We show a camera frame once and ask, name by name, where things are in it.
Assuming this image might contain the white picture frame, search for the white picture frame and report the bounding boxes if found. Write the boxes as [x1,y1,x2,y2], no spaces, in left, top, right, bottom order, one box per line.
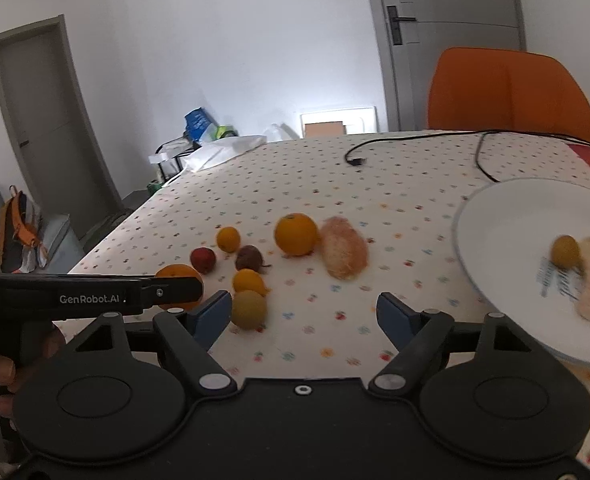
[300,106,378,139]

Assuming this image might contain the red round fruit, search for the red round fruit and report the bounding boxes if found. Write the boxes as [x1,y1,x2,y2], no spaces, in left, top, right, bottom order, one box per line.
[190,247,218,272]

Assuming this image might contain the orange chair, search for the orange chair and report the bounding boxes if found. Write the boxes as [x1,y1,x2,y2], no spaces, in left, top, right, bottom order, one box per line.
[426,47,590,146]

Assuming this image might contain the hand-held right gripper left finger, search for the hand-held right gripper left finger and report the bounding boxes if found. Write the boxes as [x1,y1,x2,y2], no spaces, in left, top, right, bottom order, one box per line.
[68,290,239,397]

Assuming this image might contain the white plate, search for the white plate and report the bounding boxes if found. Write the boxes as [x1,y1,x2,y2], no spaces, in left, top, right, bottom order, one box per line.
[451,178,590,367]

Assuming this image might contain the brown cardboard piece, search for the brown cardboard piece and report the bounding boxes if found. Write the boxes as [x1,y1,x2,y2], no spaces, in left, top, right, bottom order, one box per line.
[305,121,346,138]

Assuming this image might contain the black door handle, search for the black door handle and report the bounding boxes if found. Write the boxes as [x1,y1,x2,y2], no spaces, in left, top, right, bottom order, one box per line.
[386,5,418,46]

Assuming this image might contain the large orange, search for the large orange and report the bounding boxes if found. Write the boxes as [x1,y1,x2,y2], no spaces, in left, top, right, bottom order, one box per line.
[274,213,320,257]

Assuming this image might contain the small green-yellow fruit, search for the small green-yellow fruit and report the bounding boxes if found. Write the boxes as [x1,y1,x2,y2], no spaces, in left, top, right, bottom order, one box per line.
[551,235,582,269]

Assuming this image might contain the blue bag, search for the blue bag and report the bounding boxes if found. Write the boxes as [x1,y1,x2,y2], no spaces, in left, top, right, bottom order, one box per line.
[184,107,216,143]

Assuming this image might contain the grey door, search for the grey door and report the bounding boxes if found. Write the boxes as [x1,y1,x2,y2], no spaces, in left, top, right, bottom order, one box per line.
[362,0,528,133]

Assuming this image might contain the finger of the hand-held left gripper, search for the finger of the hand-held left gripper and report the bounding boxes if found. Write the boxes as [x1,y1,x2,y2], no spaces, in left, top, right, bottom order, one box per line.
[141,276,204,312]

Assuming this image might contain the yellow-green round fruit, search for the yellow-green round fruit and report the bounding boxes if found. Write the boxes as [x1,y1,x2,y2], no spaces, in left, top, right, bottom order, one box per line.
[231,290,268,331]

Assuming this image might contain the grey-framed door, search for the grey-framed door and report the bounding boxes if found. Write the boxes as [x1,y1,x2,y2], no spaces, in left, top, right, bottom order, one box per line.
[0,15,126,242]

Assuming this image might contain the white plastic bag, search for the white plastic bag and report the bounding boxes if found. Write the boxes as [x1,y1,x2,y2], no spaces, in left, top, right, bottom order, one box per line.
[181,135,268,174]

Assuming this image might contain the small orange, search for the small orange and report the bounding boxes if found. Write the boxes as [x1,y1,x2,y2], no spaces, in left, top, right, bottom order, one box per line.
[232,269,268,295]
[216,226,242,253]

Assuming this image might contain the black cable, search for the black cable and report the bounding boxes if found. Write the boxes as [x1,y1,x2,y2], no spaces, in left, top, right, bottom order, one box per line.
[345,130,590,184]

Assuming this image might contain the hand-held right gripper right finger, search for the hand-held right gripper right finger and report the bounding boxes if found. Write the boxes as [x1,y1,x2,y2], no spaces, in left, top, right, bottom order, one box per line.
[369,291,552,396]

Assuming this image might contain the red printed placemat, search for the red printed placemat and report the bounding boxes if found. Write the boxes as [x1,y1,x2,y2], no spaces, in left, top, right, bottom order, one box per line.
[567,142,590,172]

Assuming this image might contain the dark purple passion fruit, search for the dark purple passion fruit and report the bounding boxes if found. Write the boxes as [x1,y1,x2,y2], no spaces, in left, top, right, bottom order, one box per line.
[235,245,264,273]

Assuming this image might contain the clear plastic bag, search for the clear plastic bag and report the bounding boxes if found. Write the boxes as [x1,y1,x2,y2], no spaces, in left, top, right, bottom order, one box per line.
[265,122,300,142]

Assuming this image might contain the orange and black backpack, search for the orange and black backpack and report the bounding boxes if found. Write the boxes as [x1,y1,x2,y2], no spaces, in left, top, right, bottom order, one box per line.
[0,185,48,274]

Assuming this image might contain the black storage rack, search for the black storage rack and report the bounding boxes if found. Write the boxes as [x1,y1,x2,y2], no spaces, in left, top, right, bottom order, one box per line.
[148,140,202,184]

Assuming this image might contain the medium orange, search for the medium orange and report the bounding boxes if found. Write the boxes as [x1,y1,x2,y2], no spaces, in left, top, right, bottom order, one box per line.
[154,263,204,312]

